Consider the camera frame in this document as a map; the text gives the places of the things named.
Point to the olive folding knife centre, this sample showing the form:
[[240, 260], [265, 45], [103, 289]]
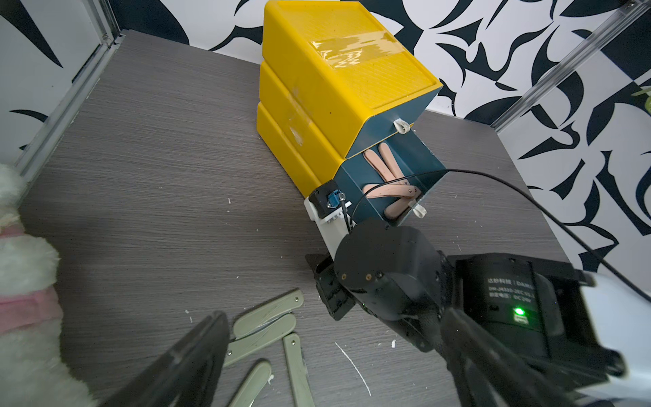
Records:
[[297, 371]]

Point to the olive folding knife middle left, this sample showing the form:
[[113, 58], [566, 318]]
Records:
[[244, 347]]

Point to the white teddy bear pink shirt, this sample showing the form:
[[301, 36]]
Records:
[[32, 370]]

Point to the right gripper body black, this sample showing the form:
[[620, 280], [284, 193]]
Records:
[[392, 273]]

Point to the olive folding knife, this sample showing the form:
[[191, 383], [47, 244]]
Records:
[[244, 347], [297, 371], [263, 315]]

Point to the olive folding knife lowest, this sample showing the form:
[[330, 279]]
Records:
[[259, 376]]

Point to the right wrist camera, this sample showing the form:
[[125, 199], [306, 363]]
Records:
[[328, 206]]

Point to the yellow teal drawer cabinet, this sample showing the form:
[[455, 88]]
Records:
[[333, 83]]

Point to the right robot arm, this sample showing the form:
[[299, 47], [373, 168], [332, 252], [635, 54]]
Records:
[[528, 331]]

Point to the aluminium frame rail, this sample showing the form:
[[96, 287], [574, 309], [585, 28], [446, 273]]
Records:
[[625, 16]]

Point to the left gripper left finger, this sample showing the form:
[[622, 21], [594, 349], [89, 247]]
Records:
[[187, 374]]

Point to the pink folding knife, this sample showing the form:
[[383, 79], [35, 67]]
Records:
[[379, 165], [390, 169], [392, 190], [402, 206]]

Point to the olive folding knife upper left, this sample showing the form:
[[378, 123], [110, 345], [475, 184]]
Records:
[[263, 315]]

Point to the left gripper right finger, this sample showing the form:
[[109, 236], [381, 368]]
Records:
[[482, 368]]

